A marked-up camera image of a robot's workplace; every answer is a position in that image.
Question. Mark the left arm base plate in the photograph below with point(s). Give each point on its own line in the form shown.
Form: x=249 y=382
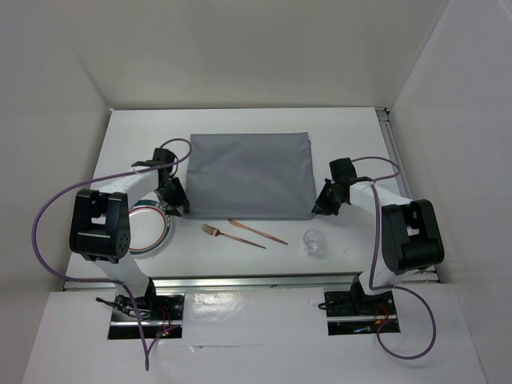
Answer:
x=164 y=319

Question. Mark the grey cloth placemat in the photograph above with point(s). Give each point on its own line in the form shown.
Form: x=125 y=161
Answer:
x=251 y=176

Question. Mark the copper knife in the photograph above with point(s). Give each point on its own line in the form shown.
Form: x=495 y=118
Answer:
x=260 y=233

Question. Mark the white plate green red rim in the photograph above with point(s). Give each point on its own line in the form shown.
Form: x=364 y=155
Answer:
x=150 y=228

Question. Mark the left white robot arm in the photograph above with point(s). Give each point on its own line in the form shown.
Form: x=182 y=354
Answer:
x=100 y=228

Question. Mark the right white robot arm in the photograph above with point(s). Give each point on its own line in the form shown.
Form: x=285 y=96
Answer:
x=407 y=237

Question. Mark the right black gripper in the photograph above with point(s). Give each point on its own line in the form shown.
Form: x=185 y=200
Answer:
x=322 y=207

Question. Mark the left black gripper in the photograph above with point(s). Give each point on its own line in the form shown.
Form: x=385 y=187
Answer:
x=179 y=199

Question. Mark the aluminium front rail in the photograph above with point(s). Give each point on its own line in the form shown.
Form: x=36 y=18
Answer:
x=427 y=276

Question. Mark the copper fork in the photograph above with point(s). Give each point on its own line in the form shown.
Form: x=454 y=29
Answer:
x=215 y=232

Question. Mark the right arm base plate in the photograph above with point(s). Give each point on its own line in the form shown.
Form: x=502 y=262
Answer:
x=345 y=316

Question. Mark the clear glass cup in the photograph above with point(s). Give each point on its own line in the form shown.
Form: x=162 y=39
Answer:
x=313 y=243

